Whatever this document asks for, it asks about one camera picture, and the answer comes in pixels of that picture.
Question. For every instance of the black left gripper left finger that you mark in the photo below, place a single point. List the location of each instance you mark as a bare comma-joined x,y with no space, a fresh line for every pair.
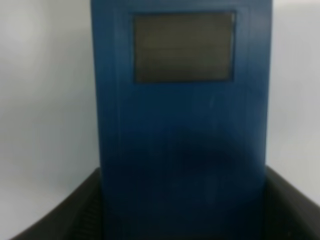
78,217

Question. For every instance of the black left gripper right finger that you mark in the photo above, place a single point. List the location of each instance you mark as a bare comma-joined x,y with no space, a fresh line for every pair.
287,213

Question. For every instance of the teal whiteboard eraser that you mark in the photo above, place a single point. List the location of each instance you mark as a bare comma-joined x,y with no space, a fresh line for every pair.
182,91

